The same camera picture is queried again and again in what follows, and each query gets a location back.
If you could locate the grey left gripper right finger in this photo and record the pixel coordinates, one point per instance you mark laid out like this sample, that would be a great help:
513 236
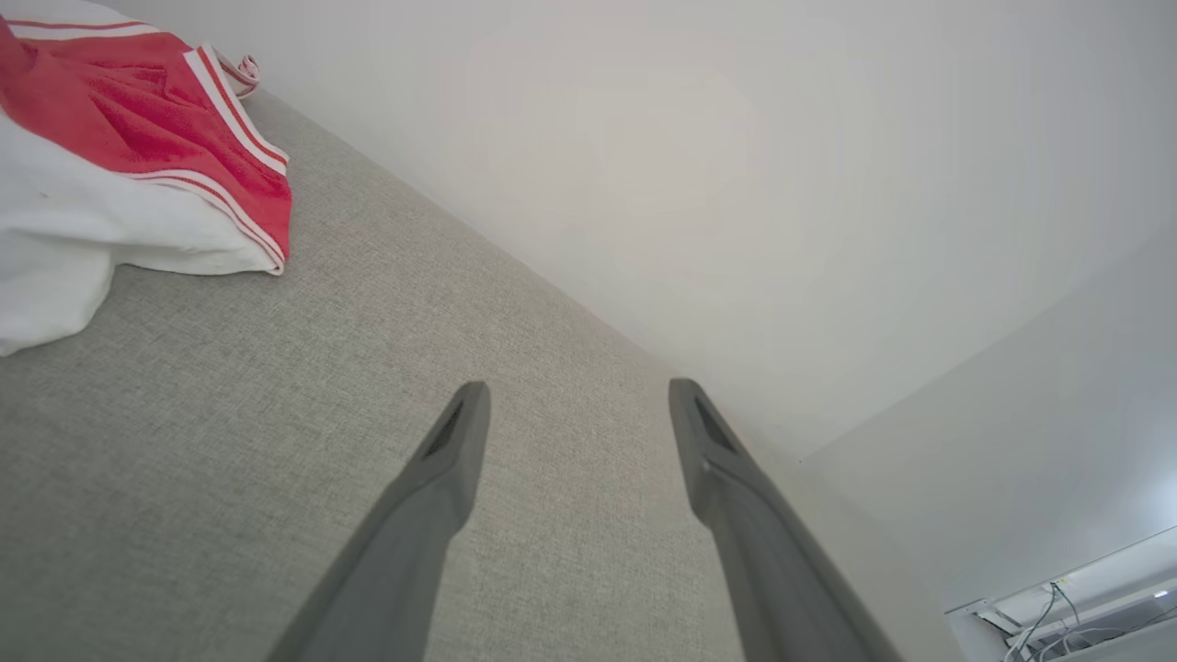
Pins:
772 570

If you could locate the red white short-sleeved shirt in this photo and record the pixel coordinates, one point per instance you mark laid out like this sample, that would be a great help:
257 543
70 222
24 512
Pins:
138 110

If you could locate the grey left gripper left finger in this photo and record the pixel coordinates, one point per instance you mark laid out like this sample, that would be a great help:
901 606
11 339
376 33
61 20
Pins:
405 552

